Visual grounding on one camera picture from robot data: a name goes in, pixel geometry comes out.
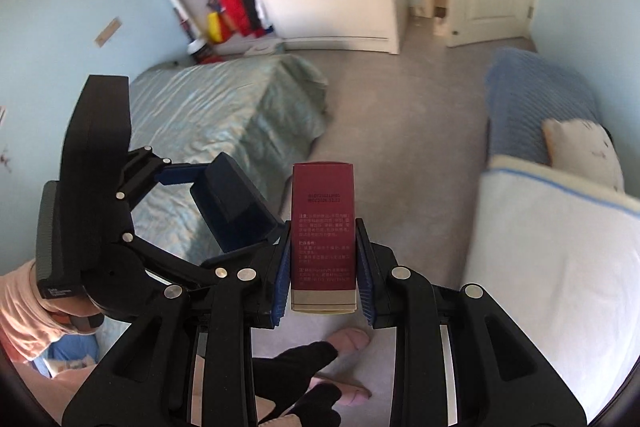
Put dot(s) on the blue cloth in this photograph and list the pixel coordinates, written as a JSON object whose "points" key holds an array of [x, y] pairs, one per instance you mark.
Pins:
{"points": [[65, 349]]}

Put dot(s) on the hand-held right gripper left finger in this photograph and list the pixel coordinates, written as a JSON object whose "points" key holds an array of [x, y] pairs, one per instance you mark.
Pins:
{"points": [[282, 279]]}

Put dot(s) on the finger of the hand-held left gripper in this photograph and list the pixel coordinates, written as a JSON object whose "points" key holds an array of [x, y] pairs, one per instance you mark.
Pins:
{"points": [[180, 175], [195, 278]]}

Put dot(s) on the blue blanket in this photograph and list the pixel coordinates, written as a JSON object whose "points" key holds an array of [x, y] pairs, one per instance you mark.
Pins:
{"points": [[530, 97]]}

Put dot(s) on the person's foot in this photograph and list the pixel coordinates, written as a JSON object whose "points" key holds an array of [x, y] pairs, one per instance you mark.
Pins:
{"points": [[352, 341], [350, 394]]}

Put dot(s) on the yellow bag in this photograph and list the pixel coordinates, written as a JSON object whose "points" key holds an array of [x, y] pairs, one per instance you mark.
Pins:
{"points": [[214, 29]]}

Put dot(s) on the dark blue case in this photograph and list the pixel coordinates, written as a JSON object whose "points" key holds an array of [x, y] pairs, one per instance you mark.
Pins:
{"points": [[230, 202]]}

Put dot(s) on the person's right hand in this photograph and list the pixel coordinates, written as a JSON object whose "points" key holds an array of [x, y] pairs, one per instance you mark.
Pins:
{"points": [[295, 362]]}

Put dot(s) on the brown tape strip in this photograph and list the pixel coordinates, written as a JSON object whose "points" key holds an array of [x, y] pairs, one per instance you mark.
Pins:
{"points": [[108, 32]]}

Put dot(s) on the person's left forearm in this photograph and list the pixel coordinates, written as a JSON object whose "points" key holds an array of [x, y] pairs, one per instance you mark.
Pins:
{"points": [[20, 307]]}

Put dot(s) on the white cat face cushion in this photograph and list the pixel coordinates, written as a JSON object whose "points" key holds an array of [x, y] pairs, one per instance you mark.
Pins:
{"points": [[585, 152]]}

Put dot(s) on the person's left hand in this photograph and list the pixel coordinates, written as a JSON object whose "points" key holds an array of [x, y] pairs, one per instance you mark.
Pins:
{"points": [[70, 309]]}

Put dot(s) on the dark jar with white lid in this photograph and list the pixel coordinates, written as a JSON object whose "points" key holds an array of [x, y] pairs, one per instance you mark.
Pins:
{"points": [[199, 50]]}

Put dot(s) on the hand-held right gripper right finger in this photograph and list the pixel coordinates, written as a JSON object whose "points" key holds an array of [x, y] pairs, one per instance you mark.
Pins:
{"points": [[364, 282]]}

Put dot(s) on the dark red carton box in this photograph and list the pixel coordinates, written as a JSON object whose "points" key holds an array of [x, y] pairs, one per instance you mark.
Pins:
{"points": [[322, 232]]}

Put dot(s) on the person's leg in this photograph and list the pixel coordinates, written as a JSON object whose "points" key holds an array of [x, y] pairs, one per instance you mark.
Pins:
{"points": [[75, 384]]}

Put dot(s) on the green quilt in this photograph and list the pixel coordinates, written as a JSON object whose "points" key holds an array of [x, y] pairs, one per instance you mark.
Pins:
{"points": [[225, 107]]}

